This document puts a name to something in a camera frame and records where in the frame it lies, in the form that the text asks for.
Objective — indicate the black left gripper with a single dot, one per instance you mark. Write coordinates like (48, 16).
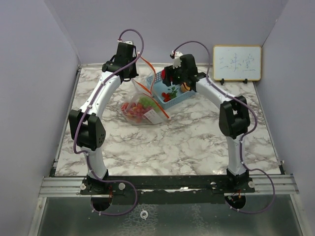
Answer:
(133, 73)

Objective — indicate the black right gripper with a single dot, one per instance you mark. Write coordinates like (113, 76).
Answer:
(170, 72)

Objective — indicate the red apple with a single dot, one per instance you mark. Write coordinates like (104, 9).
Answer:
(163, 74)

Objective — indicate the peach fruit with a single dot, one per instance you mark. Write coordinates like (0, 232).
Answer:
(185, 88)

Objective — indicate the green grape bunch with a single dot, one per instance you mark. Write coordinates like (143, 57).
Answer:
(147, 102)

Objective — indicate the clear zip bag orange zipper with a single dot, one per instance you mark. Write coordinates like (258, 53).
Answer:
(154, 117)

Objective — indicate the red strawberry bunch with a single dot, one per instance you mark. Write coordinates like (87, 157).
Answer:
(126, 108)

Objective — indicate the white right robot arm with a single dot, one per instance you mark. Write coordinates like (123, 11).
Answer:
(234, 117)

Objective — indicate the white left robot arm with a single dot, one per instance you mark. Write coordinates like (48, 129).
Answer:
(87, 130)

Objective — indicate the blue plastic basket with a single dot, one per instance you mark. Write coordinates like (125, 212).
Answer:
(160, 87)

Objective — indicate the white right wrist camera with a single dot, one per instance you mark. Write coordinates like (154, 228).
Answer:
(176, 59)

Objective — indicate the small whiteboard wooden frame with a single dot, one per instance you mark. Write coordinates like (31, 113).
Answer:
(237, 62)

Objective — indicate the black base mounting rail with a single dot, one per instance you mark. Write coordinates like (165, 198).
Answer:
(166, 190)

